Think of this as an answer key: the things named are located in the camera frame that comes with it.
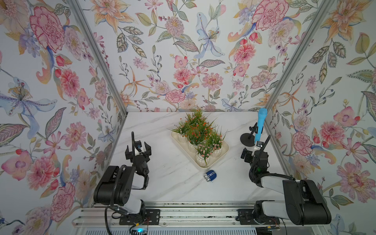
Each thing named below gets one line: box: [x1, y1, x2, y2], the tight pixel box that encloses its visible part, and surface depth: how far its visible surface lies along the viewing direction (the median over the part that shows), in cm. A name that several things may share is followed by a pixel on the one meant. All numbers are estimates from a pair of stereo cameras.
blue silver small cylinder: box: [203, 169, 217, 183], surface depth 88 cm
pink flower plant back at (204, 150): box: [193, 142, 214, 167], surface depth 88 cm
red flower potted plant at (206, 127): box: [200, 114, 218, 141], surface depth 91 cm
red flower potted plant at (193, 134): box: [185, 119, 203, 152], surface depth 94 cm
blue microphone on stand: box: [240, 107, 268, 147], surface depth 90 cm
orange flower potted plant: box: [179, 109, 215, 136], surface depth 95 cm
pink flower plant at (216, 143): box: [210, 126, 228, 158], surface depth 90 cm
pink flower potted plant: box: [166, 117, 188, 143], surface depth 95 cm
